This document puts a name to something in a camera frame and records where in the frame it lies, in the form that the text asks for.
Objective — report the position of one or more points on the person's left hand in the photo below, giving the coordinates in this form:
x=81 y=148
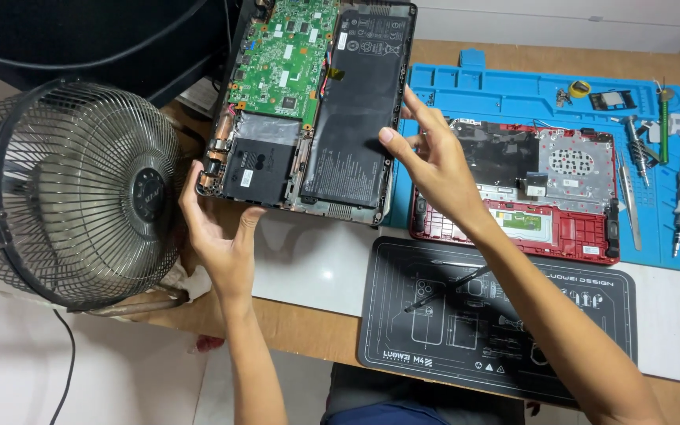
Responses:
x=217 y=236

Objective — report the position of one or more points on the person's right hand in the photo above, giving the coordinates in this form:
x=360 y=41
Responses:
x=440 y=168

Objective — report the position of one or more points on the laptop base with motherboard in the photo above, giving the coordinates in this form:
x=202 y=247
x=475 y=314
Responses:
x=310 y=100

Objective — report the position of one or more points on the white crumpled tissue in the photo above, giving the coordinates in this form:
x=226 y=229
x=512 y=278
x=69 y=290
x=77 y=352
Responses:
x=195 y=283

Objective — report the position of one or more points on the red laptop palmrest case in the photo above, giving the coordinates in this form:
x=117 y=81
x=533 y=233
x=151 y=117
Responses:
x=558 y=189

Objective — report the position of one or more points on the black spudger tool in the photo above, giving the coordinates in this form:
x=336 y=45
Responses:
x=446 y=289

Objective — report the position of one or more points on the blue silicone repair mat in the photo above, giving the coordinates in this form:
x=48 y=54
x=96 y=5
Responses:
x=552 y=100

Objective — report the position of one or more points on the black metal desk fan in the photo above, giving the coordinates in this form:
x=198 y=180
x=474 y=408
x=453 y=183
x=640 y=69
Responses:
x=74 y=195

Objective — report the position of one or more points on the yellow tape roll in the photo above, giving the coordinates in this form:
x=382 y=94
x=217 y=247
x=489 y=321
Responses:
x=579 y=88

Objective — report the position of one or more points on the black printed work mat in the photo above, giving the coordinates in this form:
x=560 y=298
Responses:
x=493 y=330

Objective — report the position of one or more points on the small black circuit module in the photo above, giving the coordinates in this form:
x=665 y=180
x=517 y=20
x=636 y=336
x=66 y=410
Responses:
x=611 y=100

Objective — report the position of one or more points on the silver tweezers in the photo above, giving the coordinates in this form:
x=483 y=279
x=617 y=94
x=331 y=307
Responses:
x=629 y=200

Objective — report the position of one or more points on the silver precision screwdriver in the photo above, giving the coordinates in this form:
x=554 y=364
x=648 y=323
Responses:
x=637 y=147

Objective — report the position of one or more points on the person's dark shorts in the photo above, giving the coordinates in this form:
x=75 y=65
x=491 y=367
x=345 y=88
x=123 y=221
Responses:
x=411 y=401

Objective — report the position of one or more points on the small metal hinge bracket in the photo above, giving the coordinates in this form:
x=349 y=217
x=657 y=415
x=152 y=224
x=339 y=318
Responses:
x=563 y=97

